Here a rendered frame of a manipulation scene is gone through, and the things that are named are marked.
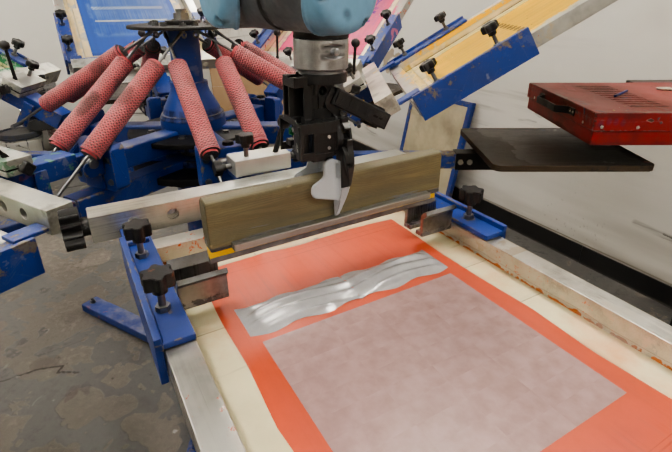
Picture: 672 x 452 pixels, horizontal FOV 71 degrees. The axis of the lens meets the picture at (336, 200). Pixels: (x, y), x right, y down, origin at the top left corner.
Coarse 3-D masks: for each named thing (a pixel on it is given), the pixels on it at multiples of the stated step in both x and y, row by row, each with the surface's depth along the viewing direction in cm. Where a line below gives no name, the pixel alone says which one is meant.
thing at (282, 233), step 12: (420, 192) 80; (372, 204) 76; (384, 204) 76; (396, 204) 76; (336, 216) 72; (348, 216) 72; (360, 216) 74; (288, 228) 68; (300, 228) 69; (312, 228) 70; (240, 240) 65; (252, 240) 65; (264, 240) 66; (276, 240) 67
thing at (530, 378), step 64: (320, 256) 84; (384, 256) 84; (384, 320) 68; (448, 320) 68; (512, 320) 68; (512, 384) 57; (576, 384) 57; (640, 384) 57; (576, 448) 49; (640, 448) 49
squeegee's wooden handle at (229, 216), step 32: (384, 160) 75; (416, 160) 77; (224, 192) 64; (256, 192) 65; (288, 192) 67; (352, 192) 73; (384, 192) 76; (416, 192) 80; (224, 224) 64; (256, 224) 66; (288, 224) 69
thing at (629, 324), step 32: (160, 256) 81; (480, 256) 84; (512, 256) 78; (544, 288) 73; (576, 288) 69; (608, 320) 65; (640, 320) 62; (192, 352) 57; (192, 384) 52; (192, 416) 48; (224, 416) 48; (224, 448) 45
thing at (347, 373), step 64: (256, 256) 84; (320, 320) 68; (256, 384) 57; (320, 384) 57; (384, 384) 57; (448, 384) 57; (320, 448) 49; (384, 448) 49; (448, 448) 49; (512, 448) 49
